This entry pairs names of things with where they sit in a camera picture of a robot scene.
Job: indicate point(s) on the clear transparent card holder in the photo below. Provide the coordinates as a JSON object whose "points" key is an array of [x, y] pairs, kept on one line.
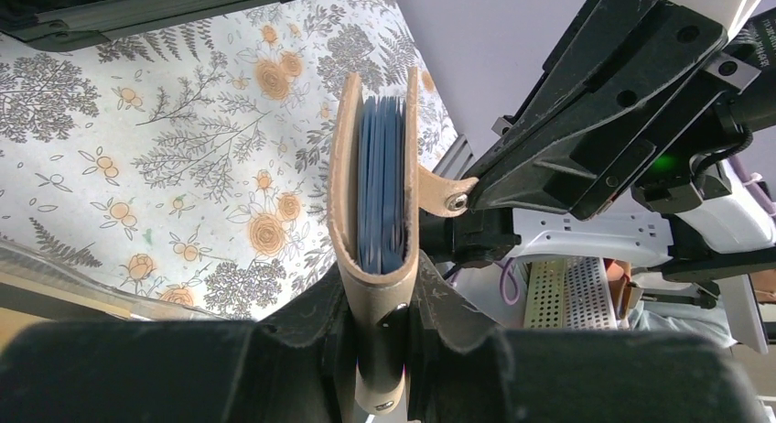
{"points": [[27, 269]]}

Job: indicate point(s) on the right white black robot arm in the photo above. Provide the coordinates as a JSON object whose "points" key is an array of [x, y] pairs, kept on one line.
{"points": [[487, 55]]}

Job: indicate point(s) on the black poker chip case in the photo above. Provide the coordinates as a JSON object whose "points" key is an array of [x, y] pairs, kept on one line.
{"points": [[67, 25]]}

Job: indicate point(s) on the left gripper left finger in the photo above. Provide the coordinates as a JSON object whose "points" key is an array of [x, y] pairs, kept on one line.
{"points": [[297, 365]]}

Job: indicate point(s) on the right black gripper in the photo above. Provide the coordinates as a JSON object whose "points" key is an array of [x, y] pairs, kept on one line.
{"points": [[623, 105]]}

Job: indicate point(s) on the floral patterned table mat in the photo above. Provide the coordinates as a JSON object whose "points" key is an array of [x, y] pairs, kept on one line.
{"points": [[189, 164]]}

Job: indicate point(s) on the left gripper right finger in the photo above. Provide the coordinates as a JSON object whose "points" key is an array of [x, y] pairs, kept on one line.
{"points": [[462, 366]]}

